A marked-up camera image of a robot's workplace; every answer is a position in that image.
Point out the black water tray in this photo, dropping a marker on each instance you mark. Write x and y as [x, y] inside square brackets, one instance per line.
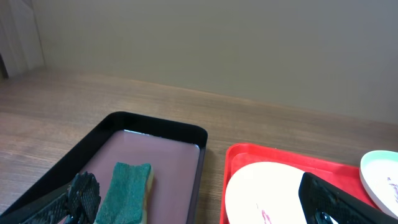
[176, 151]

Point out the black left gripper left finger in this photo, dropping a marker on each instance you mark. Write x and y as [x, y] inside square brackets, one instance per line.
[76, 202]

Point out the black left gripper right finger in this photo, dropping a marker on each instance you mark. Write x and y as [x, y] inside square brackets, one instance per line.
[323, 203]

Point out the light green plate far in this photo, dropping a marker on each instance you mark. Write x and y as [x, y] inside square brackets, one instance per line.
[378, 174]

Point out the white plate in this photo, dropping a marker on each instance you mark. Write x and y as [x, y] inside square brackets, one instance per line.
[265, 193]

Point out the green yellow sponge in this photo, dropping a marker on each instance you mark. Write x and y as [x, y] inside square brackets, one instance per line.
[126, 199]

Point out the red serving tray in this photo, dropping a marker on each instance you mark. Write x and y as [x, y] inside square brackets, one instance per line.
[343, 176]

